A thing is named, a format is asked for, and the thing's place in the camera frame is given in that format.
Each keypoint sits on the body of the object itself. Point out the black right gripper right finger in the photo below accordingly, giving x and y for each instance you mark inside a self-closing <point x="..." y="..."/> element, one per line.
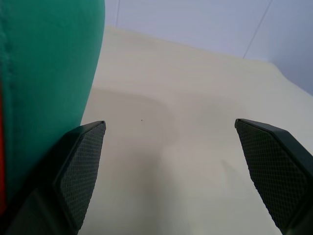
<point x="276" y="171"/>

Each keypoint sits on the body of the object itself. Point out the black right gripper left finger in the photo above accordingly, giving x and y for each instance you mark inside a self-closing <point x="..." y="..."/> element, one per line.
<point x="66" y="181"/>

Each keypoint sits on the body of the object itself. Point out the orange and green bag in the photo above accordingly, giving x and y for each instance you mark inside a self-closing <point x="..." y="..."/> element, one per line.
<point x="46" y="73"/>

